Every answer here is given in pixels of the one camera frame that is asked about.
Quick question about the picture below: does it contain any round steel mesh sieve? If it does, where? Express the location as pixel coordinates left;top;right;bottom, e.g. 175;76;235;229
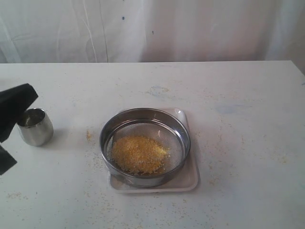
99;108;191;188

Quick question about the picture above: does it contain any white square plastic tray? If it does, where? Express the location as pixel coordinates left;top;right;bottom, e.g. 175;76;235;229
102;107;199;193

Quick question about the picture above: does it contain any yellow and white grain mix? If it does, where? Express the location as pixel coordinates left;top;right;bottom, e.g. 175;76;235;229
111;136;169;175

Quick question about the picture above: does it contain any white curtain backdrop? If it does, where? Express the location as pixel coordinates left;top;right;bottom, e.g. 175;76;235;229
0;0;305;71

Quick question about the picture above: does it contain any stainless steel cup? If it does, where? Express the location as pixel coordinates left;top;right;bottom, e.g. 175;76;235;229
17;108;54;146

